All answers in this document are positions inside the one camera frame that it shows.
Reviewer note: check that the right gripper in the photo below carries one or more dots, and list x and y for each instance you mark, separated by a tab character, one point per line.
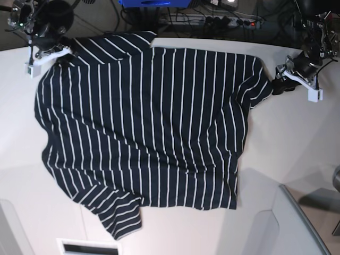
47	41

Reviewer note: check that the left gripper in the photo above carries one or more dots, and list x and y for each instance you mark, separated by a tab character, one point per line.
303	66

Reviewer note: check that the navy white striped t-shirt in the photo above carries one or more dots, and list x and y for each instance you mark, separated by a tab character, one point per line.
130	125

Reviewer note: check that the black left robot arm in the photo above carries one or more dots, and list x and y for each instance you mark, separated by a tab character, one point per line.
320	47

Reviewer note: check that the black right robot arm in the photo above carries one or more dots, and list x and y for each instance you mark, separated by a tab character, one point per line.
24	16

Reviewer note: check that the black round stand base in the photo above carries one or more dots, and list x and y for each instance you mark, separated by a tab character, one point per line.
58	16

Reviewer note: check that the blue box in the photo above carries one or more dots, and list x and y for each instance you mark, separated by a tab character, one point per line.
154	3

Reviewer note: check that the white power strip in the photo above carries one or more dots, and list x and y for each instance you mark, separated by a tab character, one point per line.
201	20

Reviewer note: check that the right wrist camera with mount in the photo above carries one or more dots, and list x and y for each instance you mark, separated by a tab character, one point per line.
42	61

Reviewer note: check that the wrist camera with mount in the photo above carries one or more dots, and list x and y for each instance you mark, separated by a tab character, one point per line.
42	61
315	93

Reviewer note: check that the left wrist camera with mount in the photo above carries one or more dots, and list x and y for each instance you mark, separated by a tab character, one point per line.
315	93

